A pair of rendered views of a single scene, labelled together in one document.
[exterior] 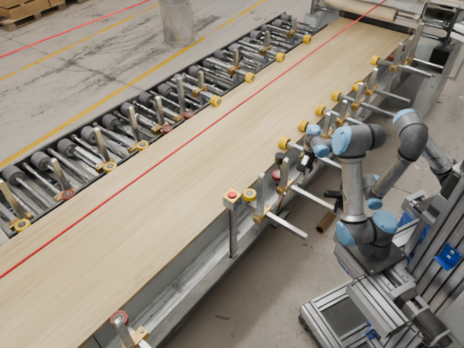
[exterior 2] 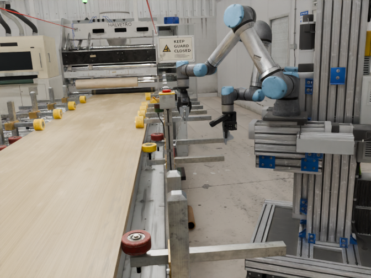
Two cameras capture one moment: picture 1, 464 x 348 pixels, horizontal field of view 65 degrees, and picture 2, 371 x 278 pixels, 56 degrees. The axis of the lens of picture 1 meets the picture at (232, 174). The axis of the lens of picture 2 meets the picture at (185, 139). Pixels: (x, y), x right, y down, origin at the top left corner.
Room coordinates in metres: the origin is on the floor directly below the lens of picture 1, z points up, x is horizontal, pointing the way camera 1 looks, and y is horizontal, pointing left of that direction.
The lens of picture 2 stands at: (0.02, 1.01, 1.39)
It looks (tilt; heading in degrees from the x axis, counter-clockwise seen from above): 14 degrees down; 317
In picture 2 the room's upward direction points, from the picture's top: 2 degrees counter-clockwise
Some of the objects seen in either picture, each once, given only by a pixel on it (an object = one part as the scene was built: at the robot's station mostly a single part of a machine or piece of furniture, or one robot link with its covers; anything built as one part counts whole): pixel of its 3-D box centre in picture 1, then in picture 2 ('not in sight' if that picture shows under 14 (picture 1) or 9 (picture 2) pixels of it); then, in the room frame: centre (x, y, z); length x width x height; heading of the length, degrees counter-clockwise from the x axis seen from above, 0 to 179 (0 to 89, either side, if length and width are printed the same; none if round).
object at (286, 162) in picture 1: (283, 186); not in sight; (1.61, -0.33, 0.86); 0.03 x 0.03 x 0.48; 50
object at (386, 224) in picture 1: (381, 227); (286, 84); (1.02, -0.68, 1.21); 0.13 x 0.12 x 0.14; 100
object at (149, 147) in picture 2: (249, 198); (149, 153); (1.52, -0.11, 0.85); 0.08 x 0.08 x 0.11
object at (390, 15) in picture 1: (378, 12); (122, 82); (3.96, -1.57, 1.05); 1.43 x 0.12 x 0.12; 50
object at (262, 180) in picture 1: (260, 203); not in sight; (1.41, -0.17, 0.93); 0.03 x 0.03 x 0.48; 50
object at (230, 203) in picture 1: (232, 200); (167, 100); (1.21, 0.00, 1.18); 0.07 x 0.07 x 0.08; 50
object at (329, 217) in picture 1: (328, 218); (189, 217); (1.99, -0.83, 0.04); 0.30 x 0.08 x 0.08; 140
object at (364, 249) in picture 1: (375, 242); (286, 105); (1.02, -0.68, 1.09); 0.15 x 0.15 x 0.10
